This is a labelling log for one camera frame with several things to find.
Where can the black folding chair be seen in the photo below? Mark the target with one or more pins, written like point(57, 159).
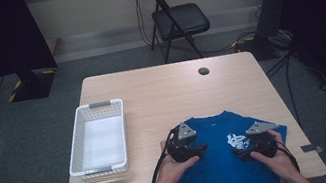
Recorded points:
point(182, 18)

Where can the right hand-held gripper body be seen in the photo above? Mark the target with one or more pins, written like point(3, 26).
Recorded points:
point(262, 145)

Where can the grey tape piece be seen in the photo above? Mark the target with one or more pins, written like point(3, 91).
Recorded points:
point(313, 148)

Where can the black stand base yellow tape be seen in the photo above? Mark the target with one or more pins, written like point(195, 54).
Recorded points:
point(258, 49)
point(33, 87)

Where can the white plastic basket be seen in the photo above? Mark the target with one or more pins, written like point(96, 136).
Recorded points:
point(101, 139)

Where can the person's left hand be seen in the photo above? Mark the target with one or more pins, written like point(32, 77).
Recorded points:
point(175, 172)

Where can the person's right hand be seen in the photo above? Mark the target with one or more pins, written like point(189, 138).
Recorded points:
point(276, 162)

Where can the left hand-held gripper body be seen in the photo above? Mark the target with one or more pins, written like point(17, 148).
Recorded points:
point(180, 146)

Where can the blue t-shirt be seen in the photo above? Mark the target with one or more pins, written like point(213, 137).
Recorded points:
point(222, 169)

